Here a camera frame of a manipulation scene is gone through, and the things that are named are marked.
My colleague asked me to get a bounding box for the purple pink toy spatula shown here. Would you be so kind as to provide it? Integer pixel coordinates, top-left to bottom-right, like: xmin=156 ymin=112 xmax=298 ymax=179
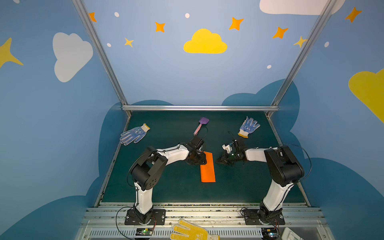
xmin=194 ymin=117 xmax=209 ymax=136

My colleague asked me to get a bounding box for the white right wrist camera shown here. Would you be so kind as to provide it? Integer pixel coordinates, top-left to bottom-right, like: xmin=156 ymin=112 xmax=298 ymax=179
xmin=222 ymin=144 xmax=233 ymax=154

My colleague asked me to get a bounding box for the aluminium frame post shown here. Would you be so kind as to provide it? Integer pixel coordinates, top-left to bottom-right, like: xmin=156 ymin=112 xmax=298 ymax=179
xmin=72 ymin=0 xmax=128 ymax=107
xmin=266 ymin=0 xmax=338 ymax=119

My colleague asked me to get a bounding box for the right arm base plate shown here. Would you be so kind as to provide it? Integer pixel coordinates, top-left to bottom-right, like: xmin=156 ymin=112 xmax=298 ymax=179
xmin=240 ymin=208 xmax=286 ymax=226

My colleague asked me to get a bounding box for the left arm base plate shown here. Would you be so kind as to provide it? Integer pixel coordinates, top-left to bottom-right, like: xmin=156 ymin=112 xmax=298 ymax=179
xmin=124 ymin=209 xmax=166 ymax=226

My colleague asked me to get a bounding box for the left aluminium frame post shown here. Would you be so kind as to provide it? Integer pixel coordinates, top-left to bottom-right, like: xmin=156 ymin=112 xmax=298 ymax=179
xmin=72 ymin=0 xmax=128 ymax=107

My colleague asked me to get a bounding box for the left green circuit board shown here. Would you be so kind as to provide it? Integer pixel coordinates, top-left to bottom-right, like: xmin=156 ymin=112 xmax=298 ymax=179
xmin=135 ymin=228 xmax=154 ymax=237

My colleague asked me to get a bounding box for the horizontal aluminium frame rail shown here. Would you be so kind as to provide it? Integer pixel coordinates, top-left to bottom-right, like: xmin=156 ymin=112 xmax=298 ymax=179
xmin=122 ymin=105 xmax=279 ymax=112

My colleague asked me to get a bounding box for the yellow dotted glove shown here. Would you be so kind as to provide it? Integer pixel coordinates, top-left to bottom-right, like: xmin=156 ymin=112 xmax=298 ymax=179
xmin=170 ymin=219 xmax=221 ymax=240

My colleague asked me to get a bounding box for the aluminium front rail base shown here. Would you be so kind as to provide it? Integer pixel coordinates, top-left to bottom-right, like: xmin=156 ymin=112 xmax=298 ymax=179
xmin=76 ymin=203 xmax=335 ymax=240

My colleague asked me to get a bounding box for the right green circuit board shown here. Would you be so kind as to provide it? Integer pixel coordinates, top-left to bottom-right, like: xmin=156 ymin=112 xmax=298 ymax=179
xmin=262 ymin=228 xmax=279 ymax=240

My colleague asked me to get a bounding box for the orange square paper sheet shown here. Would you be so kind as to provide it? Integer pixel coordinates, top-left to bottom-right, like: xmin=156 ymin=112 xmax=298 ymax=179
xmin=200 ymin=152 xmax=216 ymax=183

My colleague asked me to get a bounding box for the green circuit board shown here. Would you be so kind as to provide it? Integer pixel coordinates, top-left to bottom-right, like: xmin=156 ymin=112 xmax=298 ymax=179
xmin=262 ymin=228 xmax=279 ymax=240
xmin=135 ymin=228 xmax=154 ymax=237

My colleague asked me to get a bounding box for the right aluminium frame post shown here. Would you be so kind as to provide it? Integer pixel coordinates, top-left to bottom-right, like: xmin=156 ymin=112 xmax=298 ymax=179
xmin=266 ymin=0 xmax=338 ymax=119

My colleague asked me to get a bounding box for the blue dotted glove left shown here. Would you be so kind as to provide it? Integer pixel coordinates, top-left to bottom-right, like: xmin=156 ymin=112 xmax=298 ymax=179
xmin=120 ymin=123 xmax=151 ymax=146

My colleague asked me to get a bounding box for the blue dotted glove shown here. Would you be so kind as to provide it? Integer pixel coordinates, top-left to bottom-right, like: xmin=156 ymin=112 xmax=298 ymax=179
xmin=120 ymin=123 xmax=151 ymax=146
xmin=238 ymin=117 xmax=261 ymax=139

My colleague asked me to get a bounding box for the white object bottom right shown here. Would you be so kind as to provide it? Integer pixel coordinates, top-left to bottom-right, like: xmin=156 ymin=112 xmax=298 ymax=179
xmin=281 ymin=228 xmax=303 ymax=240

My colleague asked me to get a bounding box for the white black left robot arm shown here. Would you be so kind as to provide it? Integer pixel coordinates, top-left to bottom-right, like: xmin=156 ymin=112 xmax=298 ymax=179
xmin=129 ymin=136 xmax=207 ymax=225

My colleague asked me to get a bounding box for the blue dotted glove right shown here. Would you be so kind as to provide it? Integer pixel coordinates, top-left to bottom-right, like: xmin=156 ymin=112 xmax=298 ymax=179
xmin=238 ymin=117 xmax=261 ymax=139

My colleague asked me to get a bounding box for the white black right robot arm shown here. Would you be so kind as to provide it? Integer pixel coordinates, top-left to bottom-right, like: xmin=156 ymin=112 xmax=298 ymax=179
xmin=216 ymin=139 xmax=305 ymax=225

